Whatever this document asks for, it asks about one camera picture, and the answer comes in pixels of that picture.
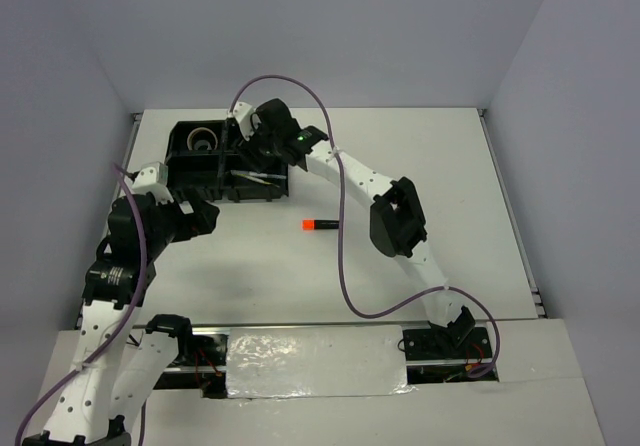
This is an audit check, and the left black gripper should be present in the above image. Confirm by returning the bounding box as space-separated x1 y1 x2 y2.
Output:
143 184 219 257

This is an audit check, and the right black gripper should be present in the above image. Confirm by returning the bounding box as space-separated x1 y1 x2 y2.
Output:
231 116 281 176

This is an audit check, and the blue ballpoint pen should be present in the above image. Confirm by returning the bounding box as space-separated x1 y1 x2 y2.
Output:
230 170 288 180

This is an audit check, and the yellow thin pen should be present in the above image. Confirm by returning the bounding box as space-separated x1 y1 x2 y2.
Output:
233 173 277 186

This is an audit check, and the small clear tape roll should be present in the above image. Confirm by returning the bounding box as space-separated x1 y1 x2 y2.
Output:
193 138 217 151

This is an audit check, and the large clear tape roll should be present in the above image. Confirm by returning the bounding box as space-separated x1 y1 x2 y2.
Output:
186 127 219 151

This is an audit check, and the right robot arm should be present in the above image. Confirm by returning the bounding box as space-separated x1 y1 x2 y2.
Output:
230 99 446 290

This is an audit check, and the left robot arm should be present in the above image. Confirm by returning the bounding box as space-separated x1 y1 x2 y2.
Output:
15 187 219 445

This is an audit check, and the black four-compartment organizer tray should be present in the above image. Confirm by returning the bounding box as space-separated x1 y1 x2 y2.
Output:
165 120 289 203

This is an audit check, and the orange highlighter marker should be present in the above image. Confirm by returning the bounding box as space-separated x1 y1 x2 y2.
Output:
302 219 340 231

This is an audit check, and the silver foil covered panel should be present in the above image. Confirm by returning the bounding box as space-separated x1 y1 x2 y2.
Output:
226 325 411 399

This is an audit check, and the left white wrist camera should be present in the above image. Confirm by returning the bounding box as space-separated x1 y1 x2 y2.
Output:
132 162 174 204

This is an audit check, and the metal mounting rail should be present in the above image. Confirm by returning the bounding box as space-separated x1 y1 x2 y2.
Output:
193 320 429 334

